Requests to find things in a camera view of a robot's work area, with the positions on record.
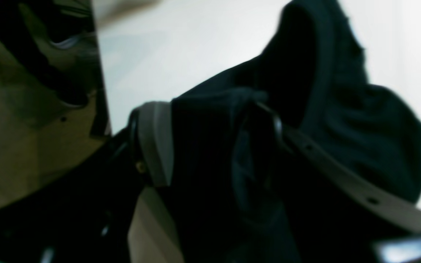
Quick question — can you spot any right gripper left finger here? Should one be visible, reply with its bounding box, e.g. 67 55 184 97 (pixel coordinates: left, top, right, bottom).
39 102 185 263

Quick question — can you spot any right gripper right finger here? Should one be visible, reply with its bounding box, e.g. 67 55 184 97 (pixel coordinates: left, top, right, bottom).
256 103 421 263

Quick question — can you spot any black T-shirt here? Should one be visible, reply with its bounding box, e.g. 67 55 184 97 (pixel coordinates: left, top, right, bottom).
162 0 421 263

